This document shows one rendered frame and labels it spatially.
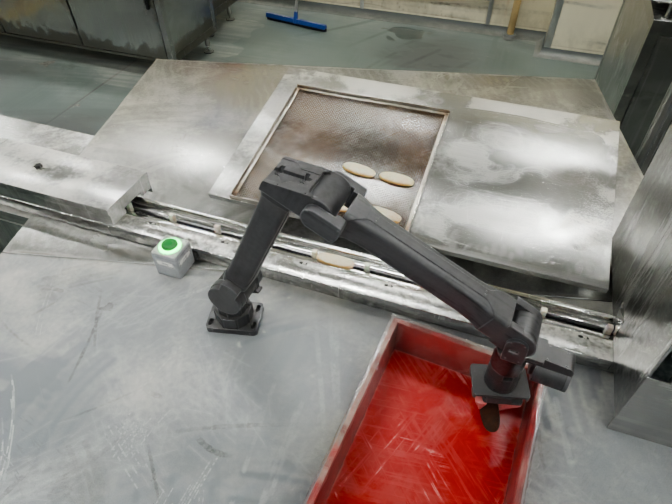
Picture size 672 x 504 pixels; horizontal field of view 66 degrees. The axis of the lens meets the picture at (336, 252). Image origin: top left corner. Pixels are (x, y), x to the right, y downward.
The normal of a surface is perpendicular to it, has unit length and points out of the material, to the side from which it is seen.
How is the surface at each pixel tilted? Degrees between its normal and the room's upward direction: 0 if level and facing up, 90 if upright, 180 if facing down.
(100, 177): 0
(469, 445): 0
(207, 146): 0
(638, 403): 90
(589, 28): 90
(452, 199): 10
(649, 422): 90
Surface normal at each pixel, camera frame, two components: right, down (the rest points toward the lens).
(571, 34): -0.34, 0.67
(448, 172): -0.07, -0.58
